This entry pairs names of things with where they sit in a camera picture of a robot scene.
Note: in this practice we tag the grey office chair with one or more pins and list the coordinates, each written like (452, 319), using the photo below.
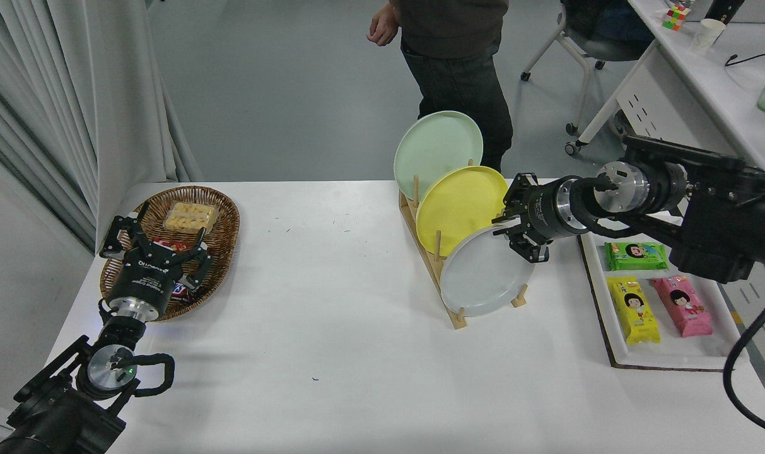
(609, 52)

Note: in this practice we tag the green snack pack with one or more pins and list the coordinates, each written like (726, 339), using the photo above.
(634, 257)

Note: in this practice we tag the yellow snack pack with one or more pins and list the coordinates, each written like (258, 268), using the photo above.
(634, 312)

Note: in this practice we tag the brown candy bar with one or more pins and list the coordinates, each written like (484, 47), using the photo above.
(181, 291)

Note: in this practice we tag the white foam tray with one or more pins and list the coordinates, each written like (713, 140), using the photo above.
(672, 353)

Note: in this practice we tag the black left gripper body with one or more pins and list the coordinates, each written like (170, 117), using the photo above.
(144, 277)

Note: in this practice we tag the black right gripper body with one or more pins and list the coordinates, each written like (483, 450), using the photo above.
(541, 213)

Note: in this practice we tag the black device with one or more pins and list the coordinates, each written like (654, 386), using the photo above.
(726, 7)

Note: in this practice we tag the colourful puzzle cube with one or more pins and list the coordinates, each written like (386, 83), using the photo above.
(675, 17)

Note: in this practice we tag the white paper cup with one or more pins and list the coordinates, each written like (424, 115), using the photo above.
(710, 31)

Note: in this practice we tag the pink snack pack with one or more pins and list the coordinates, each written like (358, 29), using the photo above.
(682, 309)

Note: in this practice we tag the person's hand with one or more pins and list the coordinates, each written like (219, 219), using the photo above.
(383, 26)

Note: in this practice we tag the clear pack of biscuits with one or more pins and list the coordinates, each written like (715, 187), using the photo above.
(192, 216)

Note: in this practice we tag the wooden plate rack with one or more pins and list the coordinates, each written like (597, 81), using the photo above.
(459, 320)

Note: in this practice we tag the red candy bar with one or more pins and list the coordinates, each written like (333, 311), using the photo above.
(168, 243)

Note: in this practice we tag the pale grey curtain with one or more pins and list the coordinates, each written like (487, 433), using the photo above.
(73, 94)

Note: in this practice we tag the brown wicker basket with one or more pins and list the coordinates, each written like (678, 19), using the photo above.
(221, 221)

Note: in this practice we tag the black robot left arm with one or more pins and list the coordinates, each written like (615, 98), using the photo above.
(54, 416)

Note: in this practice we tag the yellow plate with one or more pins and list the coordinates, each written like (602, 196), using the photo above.
(461, 205)

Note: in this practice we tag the pale green plate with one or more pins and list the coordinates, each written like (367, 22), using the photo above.
(436, 148)

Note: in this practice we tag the grey plate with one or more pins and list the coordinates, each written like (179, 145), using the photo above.
(483, 280)

